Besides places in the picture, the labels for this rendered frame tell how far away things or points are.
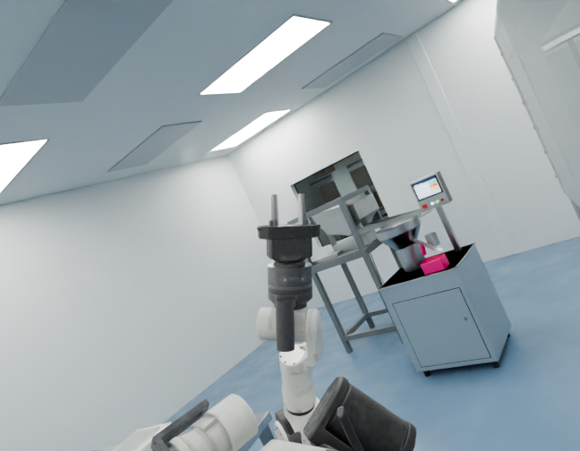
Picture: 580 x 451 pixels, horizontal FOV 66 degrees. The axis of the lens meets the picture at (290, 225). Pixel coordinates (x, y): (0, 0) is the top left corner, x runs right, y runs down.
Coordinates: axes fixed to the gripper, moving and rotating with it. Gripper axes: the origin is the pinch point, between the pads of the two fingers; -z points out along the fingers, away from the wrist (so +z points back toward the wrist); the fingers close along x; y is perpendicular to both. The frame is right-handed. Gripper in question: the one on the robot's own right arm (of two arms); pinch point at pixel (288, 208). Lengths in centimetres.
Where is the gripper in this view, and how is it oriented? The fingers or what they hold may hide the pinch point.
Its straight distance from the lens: 88.1
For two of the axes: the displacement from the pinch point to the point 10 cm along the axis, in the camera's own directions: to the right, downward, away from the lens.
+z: 0.2, 10.0, 0.8
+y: -2.0, -0.7, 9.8
